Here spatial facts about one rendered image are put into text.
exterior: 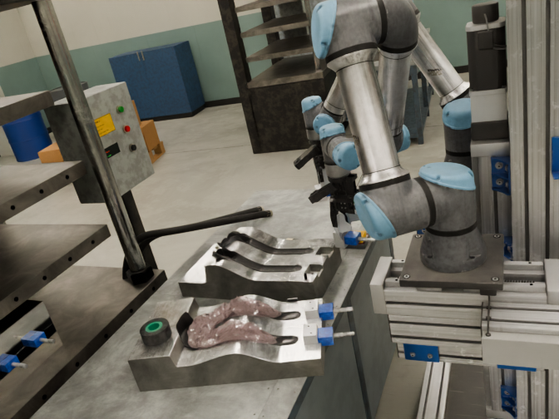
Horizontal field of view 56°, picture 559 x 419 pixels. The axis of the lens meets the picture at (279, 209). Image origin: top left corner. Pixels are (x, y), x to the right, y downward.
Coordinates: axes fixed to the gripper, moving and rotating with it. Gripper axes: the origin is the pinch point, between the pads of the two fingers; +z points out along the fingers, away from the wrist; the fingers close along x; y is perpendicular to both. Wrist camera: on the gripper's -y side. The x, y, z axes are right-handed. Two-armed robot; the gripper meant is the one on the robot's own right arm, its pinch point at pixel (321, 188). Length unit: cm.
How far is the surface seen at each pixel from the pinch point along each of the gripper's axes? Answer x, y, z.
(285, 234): -3.0, -17.7, 15.0
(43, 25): -13, -76, -79
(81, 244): -23, -87, -8
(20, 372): -58, -104, 13
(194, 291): -35, -52, 12
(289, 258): -38.3, -17.8, 6.5
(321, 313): -69, -12, 8
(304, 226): 0.8, -9.8, 15.0
